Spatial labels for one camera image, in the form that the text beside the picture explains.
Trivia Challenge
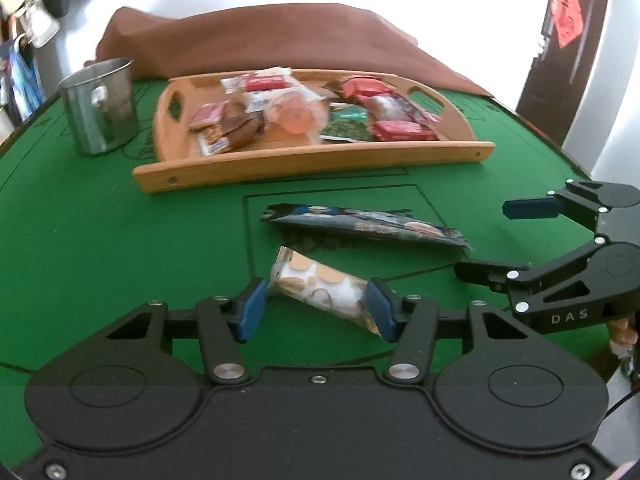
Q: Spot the brown snack packet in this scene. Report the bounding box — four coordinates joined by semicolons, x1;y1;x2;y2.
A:
222;96;267;150

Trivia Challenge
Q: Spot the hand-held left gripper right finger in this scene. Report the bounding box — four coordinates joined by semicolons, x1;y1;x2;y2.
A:
366;278;556;386

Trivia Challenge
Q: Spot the clear nut snack packet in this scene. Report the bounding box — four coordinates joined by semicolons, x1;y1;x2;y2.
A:
197;125;232;157

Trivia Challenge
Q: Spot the metal cup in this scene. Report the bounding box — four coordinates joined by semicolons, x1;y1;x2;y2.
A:
57;57;141;157

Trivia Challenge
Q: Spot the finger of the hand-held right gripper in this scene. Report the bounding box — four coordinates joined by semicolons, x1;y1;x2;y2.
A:
502;179;640;233
454;258;531;311

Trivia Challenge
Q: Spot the pink jelly cup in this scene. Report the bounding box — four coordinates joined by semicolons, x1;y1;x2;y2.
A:
265;91;323;135

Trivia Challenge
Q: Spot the dark door panel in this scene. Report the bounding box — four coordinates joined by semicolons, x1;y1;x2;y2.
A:
515;0;613;147

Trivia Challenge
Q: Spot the blue striped bag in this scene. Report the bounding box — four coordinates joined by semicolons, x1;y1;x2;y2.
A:
5;40;46;123

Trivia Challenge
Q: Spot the red paper decoration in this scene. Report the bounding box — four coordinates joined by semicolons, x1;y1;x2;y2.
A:
550;0;586;49

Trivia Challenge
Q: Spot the dark long snack packet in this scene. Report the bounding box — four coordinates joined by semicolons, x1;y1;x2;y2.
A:
260;203;473;252

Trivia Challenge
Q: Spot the white cookie packet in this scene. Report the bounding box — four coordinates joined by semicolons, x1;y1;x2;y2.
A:
267;246;386;333

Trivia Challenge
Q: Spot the green snack packet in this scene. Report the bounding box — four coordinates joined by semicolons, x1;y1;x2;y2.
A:
320;103;375;144

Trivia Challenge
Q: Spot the green table mat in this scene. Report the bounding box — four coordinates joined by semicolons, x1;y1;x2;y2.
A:
0;77;616;411

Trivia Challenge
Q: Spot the red and tan snack packet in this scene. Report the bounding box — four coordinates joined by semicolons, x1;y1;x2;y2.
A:
189;102;228;132

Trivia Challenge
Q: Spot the person's right hand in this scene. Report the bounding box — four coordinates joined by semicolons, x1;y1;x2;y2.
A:
607;316;640;361

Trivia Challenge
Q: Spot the white plastic object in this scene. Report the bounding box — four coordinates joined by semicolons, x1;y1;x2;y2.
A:
20;0;61;49

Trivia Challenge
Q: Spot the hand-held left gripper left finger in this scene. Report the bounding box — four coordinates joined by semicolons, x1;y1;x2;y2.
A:
100;278;269;386

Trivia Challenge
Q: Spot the white pastry packet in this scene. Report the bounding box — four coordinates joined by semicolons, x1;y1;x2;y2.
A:
245;85;328;113

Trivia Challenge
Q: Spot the wooden tray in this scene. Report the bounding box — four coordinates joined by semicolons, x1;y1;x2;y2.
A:
132;67;496;193

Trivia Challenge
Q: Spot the brown cloth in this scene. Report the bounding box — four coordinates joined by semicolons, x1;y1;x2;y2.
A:
95;4;493;98

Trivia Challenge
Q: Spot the red and clear snack packet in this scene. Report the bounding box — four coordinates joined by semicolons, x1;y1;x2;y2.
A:
362;95;443;125

